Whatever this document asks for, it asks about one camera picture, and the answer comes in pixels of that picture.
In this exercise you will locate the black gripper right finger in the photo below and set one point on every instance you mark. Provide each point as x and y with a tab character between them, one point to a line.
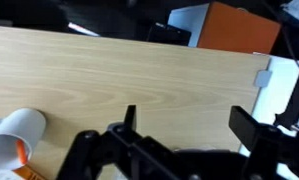
244	123

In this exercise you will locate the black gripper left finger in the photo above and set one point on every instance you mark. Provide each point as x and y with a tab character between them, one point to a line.
130	116

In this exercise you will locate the grey table clip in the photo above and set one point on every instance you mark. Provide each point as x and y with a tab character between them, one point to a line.
263	78

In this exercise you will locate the white side table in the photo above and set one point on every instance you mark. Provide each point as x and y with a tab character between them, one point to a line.
279	86

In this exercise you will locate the black box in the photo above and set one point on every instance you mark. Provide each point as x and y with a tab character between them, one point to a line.
169	34

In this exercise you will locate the orange and white cabinet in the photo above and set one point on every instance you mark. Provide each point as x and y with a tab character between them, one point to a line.
237	30

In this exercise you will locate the orange marker pen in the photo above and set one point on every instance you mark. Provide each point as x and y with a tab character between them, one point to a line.
21	152

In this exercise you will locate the orange and white book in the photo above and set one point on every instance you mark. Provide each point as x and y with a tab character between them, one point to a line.
29	174

